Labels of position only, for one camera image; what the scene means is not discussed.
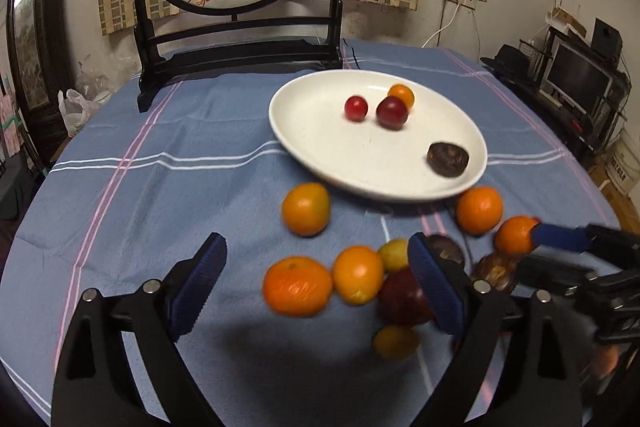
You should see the white power cable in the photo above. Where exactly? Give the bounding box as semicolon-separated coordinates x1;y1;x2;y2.
421;0;463;48

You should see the grey computer monitor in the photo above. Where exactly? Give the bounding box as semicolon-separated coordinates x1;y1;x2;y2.
545;41;615;108

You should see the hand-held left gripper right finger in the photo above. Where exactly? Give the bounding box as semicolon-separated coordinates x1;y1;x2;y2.
407;232;586;427

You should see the black hat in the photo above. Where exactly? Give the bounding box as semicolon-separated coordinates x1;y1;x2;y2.
480;44;533;80

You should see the white plastic bag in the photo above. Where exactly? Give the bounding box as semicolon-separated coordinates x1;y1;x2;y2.
58;88;103;138

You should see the small orange kumquat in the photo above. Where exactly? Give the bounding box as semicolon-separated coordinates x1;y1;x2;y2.
494;216;541;256
387;84;416;110

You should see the small yellow fruit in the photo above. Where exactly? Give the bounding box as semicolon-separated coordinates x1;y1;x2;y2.
372;325;421;362
376;238;412;274

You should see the clear plastic bag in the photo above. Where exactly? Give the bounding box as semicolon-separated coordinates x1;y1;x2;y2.
75;64;111;100

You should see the black speaker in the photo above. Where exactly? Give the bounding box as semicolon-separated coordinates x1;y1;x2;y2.
592;18;623;60

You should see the dark wooden framed painting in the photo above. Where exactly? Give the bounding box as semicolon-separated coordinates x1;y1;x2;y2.
5;0;76;162

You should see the blue striped tablecloth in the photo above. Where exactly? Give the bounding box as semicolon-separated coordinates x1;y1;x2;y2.
0;38;623;427

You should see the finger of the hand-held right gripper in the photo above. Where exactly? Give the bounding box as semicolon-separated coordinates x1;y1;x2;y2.
530;222;640;270
516;255;601;297

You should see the white plate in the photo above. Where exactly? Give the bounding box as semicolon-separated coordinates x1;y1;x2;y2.
268;70;488;202

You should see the oval orange citrus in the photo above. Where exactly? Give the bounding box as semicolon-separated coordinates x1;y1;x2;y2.
281;182;331;238
455;186;504;236
332;245;385;306

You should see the orange mandarin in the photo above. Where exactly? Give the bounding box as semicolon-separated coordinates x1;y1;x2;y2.
262;257;334;319

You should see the dark brown water chestnut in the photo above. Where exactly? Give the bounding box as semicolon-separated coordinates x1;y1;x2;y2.
430;234;467;272
472;252;523;293
426;142;470;178

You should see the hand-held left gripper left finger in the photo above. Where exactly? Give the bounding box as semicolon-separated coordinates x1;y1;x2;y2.
51;232;228;427

